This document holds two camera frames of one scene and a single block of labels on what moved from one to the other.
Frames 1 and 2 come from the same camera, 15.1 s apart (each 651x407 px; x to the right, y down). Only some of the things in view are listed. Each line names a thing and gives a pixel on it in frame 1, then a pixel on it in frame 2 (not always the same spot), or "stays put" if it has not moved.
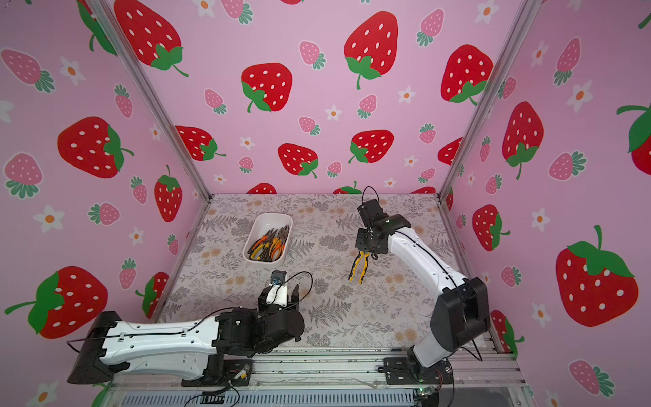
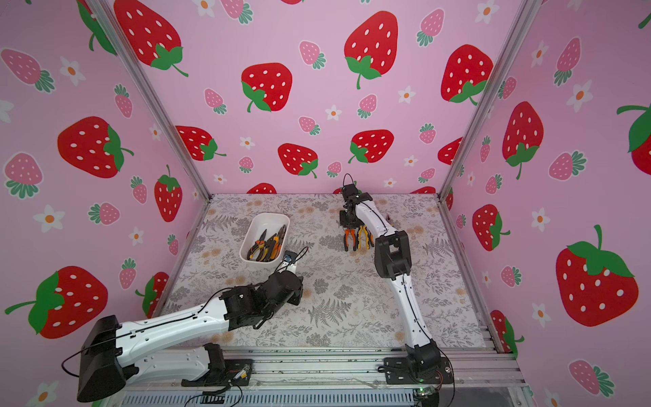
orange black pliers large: x=269 y=234 -> x=347 y=235
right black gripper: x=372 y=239 -> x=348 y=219
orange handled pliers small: x=280 y=243 stays put
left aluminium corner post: x=106 y=13 stays put
